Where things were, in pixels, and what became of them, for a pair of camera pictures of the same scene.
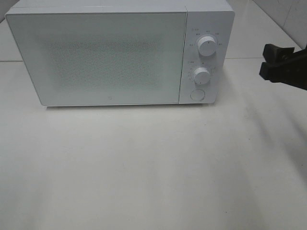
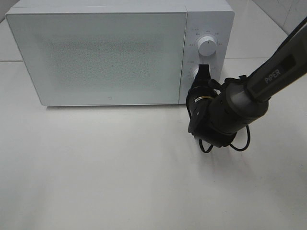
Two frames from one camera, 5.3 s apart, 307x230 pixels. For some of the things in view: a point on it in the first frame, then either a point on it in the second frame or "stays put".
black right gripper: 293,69 to 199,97
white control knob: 206,46 stays put
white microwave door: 103,58 stays put
